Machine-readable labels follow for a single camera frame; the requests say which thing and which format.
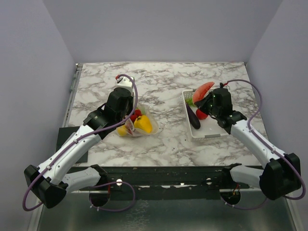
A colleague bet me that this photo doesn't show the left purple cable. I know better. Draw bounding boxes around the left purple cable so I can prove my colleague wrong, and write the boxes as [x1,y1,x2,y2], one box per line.
[22,74,139,212]

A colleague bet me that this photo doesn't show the red watermelon slice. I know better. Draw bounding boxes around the red watermelon slice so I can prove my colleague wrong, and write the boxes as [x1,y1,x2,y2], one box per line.
[192,81,215,103]

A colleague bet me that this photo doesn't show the black mounting rail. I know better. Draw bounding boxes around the black mounting rail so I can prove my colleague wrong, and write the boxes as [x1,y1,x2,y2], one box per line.
[84,167,248,200]

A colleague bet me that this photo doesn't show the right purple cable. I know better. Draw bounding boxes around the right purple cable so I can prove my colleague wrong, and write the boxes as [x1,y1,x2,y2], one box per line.
[219,79,304,210]

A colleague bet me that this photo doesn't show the red cherry tomatoes bunch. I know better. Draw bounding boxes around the red cherry tomatoes bunch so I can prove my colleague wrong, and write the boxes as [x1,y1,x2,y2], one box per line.
[130,109,142,123]

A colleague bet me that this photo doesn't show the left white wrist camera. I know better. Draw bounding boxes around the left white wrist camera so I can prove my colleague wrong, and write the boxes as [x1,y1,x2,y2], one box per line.
[116,75,135,92]

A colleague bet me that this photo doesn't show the white plastic basket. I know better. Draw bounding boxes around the white plastic basket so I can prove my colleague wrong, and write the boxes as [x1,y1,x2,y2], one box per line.
[181,90,228,141]

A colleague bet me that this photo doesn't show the yellow bell pepper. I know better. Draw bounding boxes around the yellow bell pepper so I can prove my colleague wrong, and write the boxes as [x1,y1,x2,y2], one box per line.
[134,115,153,133]

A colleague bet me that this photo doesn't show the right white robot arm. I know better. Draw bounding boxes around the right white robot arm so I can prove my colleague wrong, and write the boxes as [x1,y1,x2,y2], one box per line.
[193,88,304,200]

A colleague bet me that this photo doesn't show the yellow lemon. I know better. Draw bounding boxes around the yellow lemon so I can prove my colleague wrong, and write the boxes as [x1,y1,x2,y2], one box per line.
[116,125,129,137]

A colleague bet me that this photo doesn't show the clear zip top bag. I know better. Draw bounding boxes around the clear zip top bag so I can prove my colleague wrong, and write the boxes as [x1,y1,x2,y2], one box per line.
[116,103,159,137]

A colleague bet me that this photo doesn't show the metal table edge strip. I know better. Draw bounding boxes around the metal table edge strip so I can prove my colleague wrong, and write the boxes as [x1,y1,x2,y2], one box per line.
[62,63,83,127]

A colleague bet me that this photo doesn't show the purple eggplant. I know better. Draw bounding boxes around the purple eggplant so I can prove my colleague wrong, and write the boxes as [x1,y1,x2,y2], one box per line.
[186,103,201,129]

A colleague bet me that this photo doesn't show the green grape bunch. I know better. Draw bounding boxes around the green grape bunch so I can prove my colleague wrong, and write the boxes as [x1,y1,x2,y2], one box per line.
[185,98,196,107]

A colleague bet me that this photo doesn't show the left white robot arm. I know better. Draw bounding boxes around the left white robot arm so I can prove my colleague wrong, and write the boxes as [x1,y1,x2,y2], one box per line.
[22,86,138,211]

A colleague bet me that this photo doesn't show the purple cable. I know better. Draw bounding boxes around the purple cable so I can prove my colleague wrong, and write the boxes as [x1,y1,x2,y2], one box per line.
[219,79,304,210]
[22,74,139,212]

